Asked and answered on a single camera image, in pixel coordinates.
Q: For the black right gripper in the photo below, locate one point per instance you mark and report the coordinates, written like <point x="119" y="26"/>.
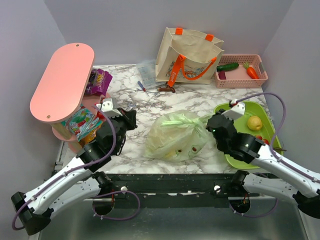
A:
<point x="218" y="112"/>

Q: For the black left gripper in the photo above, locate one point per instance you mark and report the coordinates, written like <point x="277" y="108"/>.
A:
<point x="128" y="117"/>

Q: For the pale green plastic grocery bag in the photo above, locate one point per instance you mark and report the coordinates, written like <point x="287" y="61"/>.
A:
<point x="177" y="136"/>

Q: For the beige tote bag orange handles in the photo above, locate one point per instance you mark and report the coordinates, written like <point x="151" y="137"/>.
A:
<point x="187" y="56"/>

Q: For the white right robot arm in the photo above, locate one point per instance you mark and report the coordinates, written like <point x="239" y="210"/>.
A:
<point x="293" y="182"/>

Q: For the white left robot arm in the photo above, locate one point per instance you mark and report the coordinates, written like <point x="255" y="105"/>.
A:
<point x="80" y="179"/>

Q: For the silver wrench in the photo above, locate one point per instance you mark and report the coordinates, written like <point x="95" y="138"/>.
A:
<point x="131" y="105"/>

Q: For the red snack packet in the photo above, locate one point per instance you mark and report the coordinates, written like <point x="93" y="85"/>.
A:
<point x="99" y="114"/>

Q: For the yellow pear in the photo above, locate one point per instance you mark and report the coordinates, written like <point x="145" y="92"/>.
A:
<point x="254" y="123"/>

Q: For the orange snack packet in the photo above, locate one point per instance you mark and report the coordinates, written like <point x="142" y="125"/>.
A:
<point x="89" y="137"/>

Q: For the green white candy packet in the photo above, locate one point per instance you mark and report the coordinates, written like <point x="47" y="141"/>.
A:
<point x="82" y="122"/>

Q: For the small silver scissors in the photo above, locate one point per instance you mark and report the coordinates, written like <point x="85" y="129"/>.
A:
<point x="148" y="92"/>

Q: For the green plastic tray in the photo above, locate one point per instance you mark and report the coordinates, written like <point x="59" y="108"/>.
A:
<point x="267" y="131"/>

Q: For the red strawberry cluster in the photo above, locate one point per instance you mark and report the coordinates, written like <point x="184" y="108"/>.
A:
<point x="266" y="141"/>

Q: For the purple snack packet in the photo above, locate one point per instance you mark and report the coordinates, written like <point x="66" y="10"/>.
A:
<point x="98" y="82"/>

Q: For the brown faucet tap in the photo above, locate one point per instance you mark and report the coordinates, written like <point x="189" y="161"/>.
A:
<point x="167" y="88"/>

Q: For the clear plastic box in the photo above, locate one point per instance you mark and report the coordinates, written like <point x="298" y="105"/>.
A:
<point x="147" y="73"/>

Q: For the pink perforated basket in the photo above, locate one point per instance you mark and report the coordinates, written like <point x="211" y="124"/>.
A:
<point x="239" y="78"/>

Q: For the green cucumber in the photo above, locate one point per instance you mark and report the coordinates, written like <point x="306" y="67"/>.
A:
<point x="227" y="67"/>

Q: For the orange carrot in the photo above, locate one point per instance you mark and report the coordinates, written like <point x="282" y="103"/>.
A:
<point x="250" y="71"/>

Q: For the pink two-tier shelf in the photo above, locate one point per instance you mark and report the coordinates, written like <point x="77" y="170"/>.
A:
<point x="61" y="89"/>

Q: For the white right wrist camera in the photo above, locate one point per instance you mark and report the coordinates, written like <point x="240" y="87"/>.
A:
<point x="236" y="111"/>

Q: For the blue handled screwdriver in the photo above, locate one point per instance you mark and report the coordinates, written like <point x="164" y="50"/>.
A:
<point x="141" y="86"/>

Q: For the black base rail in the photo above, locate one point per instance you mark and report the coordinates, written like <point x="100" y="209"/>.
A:
<point x="154" y="191"/>

